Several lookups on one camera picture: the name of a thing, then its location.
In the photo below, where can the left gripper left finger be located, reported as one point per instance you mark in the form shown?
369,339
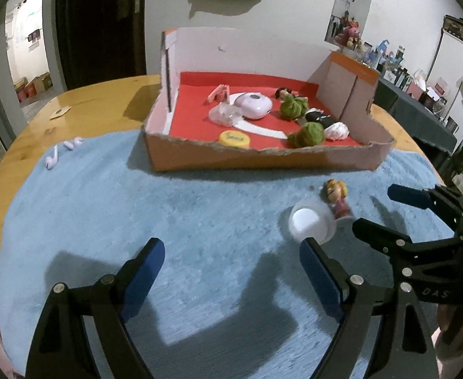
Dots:
60,347

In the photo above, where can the pink plush toy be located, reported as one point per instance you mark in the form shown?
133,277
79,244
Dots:
350,36

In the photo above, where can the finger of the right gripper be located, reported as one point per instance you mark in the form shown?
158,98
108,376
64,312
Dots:
419,198
400,247

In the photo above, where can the white round cap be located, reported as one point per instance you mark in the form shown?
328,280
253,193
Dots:
312,218

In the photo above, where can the black white bundle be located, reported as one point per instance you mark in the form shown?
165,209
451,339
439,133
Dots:
333,129

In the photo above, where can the blonde pink figurine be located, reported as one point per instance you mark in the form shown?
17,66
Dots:
336,193

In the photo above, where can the white pink earbud case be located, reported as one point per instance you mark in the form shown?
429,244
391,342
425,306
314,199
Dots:
254,106

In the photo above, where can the yellow round lid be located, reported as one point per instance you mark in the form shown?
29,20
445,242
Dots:
234,138

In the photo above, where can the clear plastic case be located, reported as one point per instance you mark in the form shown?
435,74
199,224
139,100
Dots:
225,114

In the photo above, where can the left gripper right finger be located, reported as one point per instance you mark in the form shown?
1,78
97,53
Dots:
403,346

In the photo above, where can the light blue fluffy mat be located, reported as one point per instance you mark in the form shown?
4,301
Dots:
231,300

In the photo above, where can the green haired figurine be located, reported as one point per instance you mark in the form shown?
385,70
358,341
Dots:
292,108

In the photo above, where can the white earbud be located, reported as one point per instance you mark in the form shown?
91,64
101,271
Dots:
52,160
73,144

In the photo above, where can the dark wooden door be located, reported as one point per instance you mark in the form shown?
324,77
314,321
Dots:
100,40

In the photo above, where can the person right hand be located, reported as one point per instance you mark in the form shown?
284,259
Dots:
449,357

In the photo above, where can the cardboard box red lining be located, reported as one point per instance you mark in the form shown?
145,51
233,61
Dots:
230,99

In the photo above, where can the small tag on table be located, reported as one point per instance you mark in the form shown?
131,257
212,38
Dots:
60,112

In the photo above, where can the pink hair clip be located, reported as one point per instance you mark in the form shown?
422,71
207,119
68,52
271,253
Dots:
219,94

